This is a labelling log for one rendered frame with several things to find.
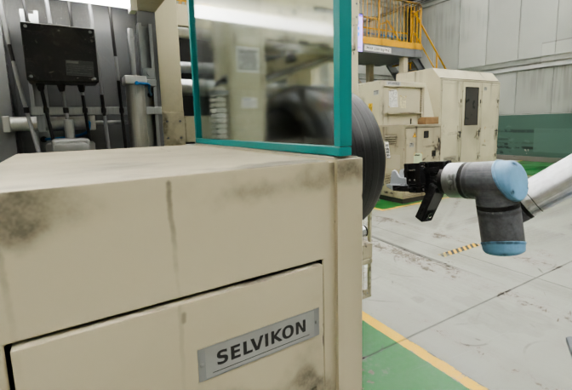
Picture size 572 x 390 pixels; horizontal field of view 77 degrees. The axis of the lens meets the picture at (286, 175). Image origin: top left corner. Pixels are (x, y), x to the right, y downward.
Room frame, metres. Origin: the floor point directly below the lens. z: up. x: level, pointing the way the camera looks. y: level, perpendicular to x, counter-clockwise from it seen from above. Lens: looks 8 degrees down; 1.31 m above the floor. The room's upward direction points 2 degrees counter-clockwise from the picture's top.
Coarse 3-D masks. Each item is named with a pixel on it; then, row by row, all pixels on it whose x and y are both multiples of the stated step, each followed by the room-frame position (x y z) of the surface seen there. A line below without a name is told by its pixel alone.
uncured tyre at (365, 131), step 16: (352, 96) 1.28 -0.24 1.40; (352, 112) 1.20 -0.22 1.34; (368, 112) 1.24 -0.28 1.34; (352, 128) 1.16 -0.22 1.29; (368, 128) 1.19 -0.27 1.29; (352, 144) 1.13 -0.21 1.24; (368, 144) 1.17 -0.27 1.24; (368, 160) 1.16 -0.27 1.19; (384, 160) 1.20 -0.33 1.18; (368, 176) 1.16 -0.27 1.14; (384, 176) 1.21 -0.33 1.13; (368, 192) 1.18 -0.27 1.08; (368, 208) 1.22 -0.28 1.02
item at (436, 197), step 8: (432, 184) 0.94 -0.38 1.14; (432, 192) 0.93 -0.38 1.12; (440, 192) 0.94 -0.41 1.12; (424, 200) 0.95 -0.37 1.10; (432, 200) 0.94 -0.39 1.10; (440, 200) 0.95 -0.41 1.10; (424, 208) 0.95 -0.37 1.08; (432, 208) 0.95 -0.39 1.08; (416, 216) 0.97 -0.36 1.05; (424, 216) 0.95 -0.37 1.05; (432, 216) 0.96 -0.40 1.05
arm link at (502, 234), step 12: (516, 204) 0.78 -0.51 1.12; (480, 216) 0.82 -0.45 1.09; (492, 216) 0.79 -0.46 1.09; (504, 216) 0.78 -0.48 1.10; (516, 216) 0.78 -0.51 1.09; (480, 228) 0.82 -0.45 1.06; (492, 228) 0.79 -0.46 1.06; (504, 228) 0.78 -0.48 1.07; (516, 228) 0.77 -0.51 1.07; (492, 240) 0.79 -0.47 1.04; (504, 240) 0.78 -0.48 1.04; (516, 240) 0.77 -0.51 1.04; (492, 252) 0.79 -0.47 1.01; (504, 252) 0.78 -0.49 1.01; (516, 252) 0.77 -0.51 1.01
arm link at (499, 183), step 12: (468, 168) 0.84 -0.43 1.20; (480, 168) 0.82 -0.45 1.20; (492, 168) 0.79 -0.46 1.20; (504, 168) 0.77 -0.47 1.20; (516, 168) 0.78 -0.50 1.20; (456, 180) 0.86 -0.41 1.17; (468, 180) 0.83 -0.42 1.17; (480, 180) 0.81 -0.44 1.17; (492, 180) 0.78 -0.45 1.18; (504, 180) 0.76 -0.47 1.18; (516, 180) 0.77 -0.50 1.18; (468, 192) 0.84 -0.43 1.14; (480, 192) 0.81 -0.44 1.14; (492, 192) 0.79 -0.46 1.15; (504, 192) 0.76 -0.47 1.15; (516, 192) 0.76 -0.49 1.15; (480, 204) 0.81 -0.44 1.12; (492, 204) 0.79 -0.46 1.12; (504, 204) 0.78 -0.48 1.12
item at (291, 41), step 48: (192, 0) 0.88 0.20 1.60; (240, 0) 0.66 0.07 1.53; (288, 0) 0.53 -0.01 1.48; (336, 0) 0.43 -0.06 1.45; (192, 48) 0.89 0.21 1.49; (240, 48) 0.67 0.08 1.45; (288, 48) 0.54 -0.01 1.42; (336, 48) 0.43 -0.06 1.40; (240, 96) 0.68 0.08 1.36; (288, 96) 0.54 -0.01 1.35; (336, 96) 0.44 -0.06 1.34; (240, 144) 0.67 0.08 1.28; (288, 144) 0.53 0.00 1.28; (336, 144) 0.44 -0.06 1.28
